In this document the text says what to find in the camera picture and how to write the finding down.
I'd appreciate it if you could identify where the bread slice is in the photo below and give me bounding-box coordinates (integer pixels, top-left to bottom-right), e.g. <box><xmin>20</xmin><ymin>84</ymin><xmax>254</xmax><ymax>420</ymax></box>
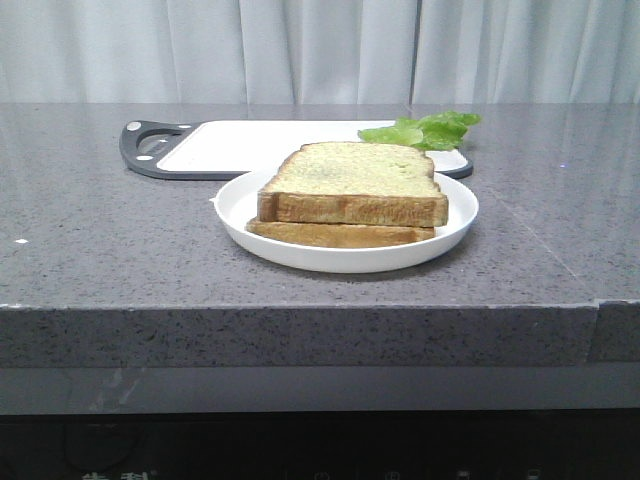
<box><xmin>246</xmin><ymin>218</ymin><xmax>436</xmax><ymax>248</ymax></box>
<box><xmin>257</xmin><ymin>142</ymin><xmax>449</xmax><ymax>227</ymax></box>

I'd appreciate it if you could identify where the green lettuce leaf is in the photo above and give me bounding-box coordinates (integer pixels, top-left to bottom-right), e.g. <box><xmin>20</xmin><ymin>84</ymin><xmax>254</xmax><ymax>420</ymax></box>
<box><xmin>358</xmin><ymin>111</ymin><xmax>482</xmax><ymax>151</ymax></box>

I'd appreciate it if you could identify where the white round plate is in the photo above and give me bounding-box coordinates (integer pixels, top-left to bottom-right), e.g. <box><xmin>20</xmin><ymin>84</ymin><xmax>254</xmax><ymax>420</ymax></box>
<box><xmin>211</xmin><ymin>168</ymin><xmax>479</xmax><ymax>274</ymax></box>

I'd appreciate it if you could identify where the white cutting board black rim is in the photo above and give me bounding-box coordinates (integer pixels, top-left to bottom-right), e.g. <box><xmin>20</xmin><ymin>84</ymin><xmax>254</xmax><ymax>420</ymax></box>
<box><xmin>118</xmin><ymin>118</ymin><xmax>475</xmax><ymax>182</ymax></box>

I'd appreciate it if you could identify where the white curtain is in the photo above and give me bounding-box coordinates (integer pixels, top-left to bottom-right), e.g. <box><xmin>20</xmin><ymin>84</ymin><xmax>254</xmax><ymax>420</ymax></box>
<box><xmin>1</xmin><ymin>1</ymin><xmax>639</xmax><ymax>104</ymax></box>

